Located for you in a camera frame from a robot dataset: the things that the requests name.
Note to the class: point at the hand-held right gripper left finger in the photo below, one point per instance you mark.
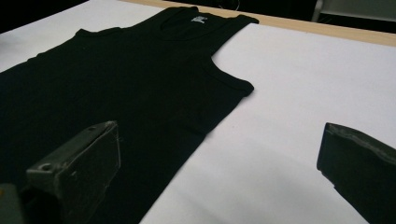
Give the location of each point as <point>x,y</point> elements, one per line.
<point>77,174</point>

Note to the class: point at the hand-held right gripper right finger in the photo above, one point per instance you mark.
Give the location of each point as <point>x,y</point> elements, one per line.
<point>364,174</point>

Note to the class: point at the black tank top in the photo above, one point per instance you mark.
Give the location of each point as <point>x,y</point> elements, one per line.
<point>130,87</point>

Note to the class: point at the white table cover board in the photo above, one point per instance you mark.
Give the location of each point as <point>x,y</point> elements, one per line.
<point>305,93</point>

